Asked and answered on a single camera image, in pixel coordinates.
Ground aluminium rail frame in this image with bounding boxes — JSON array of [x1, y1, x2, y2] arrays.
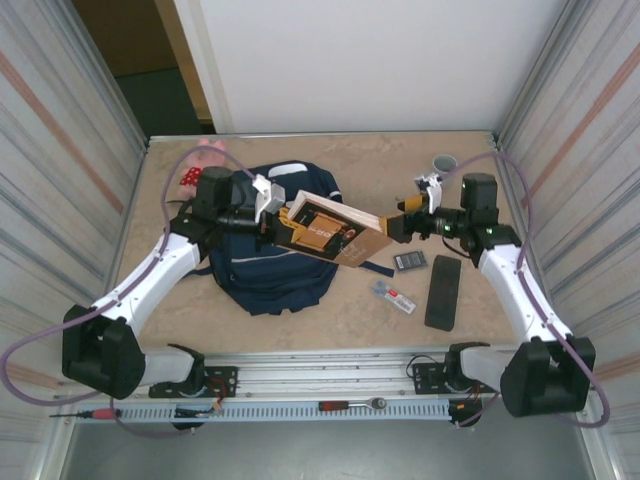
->
[[52, 349, 599, 402]]

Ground clear plastic supplies box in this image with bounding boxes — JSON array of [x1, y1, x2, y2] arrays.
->
[[370, 279, 418, 316]]

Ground red-handled ratchet wrench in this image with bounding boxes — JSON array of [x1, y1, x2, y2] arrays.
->
[[318, 396, 389, 413]]

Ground pink plush pig toy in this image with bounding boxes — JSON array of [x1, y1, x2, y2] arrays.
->
[[172, 138, 231, 201]]

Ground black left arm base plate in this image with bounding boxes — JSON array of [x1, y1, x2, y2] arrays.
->
[[148, 365, 239, 399]]

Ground navy blue backpack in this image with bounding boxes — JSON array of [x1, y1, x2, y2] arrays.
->
[[207, 159, 346, 317]]

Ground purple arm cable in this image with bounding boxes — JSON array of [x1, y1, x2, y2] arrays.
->
[[0, 147, 259, 439], [439, 151, 612, 431]]

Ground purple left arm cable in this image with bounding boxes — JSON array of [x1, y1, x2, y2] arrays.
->
[[0, 147, 259, 439]]

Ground red-handled screwdriver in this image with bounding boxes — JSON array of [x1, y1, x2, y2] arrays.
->
[[48, 408, 122, 422]]

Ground white slotted cable duct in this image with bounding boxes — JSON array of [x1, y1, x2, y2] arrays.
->
[[118, 401, 452, 422]]

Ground grey plastic cup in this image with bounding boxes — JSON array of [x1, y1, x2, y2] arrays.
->
[[430, 153, 460, 184]]

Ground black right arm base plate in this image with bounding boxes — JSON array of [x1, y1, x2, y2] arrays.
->
[[409, 357, 501, 397]]

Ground brown and black hardcover book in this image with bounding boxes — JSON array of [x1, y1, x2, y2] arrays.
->
[[272, 189, 395, 270]]

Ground dark grey calculator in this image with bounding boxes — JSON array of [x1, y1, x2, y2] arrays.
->
[[392, 249, 431, 274]]

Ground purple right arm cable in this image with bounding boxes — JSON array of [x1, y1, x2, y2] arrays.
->
[[439, 151, 612, 431]]

